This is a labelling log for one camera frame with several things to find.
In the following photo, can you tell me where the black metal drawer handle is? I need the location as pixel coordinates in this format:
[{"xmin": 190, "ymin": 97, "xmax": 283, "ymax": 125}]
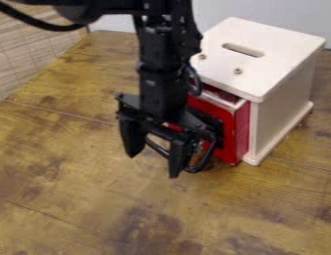
[{"xmin": 146, "ymin": 136, "xmax": 217, "ymax": 173}]

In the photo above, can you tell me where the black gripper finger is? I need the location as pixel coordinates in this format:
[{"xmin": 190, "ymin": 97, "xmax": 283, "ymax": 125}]
[
  {"xmin": 120, "ymin": 116, "xmax": 148, "ymax": 158},
  {"xmin": 168, "ymin": 139, "xmax": 192, "ymax": 178}
]

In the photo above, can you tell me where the woven mat at left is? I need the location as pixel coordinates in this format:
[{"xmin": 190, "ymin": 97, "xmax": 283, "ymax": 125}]
[{"xmin": 0, "ymin": 12, "xmax": 89, "ymax": 101}]

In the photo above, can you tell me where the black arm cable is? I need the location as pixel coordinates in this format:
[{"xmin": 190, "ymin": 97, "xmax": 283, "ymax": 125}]
[{"xmin": 0, "ymin": 1, "xmax": 87, "ymax": 33}]

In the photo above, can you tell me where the white wooden box cabinet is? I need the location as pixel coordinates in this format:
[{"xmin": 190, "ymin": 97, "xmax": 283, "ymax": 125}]
[{"xmin": 192, "ymin": 17, "xmax": 325, "ymax": 165}]

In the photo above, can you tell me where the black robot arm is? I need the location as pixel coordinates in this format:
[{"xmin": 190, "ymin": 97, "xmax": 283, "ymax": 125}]
[{"xmin": 0, "ymin": 0, "xmax": 219, "ymax": 178}]

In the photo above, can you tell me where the red drawer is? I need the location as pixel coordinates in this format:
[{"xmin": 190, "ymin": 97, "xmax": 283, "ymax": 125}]
[{"xmin": 188, "ymin": 84, "xmax": 251, "ymax": 165}]

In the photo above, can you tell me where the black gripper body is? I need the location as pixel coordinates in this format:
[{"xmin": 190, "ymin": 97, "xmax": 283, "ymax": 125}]
[{"xmin": 117, "ymin": 63, "xmax": 217, "ymax": 141}]

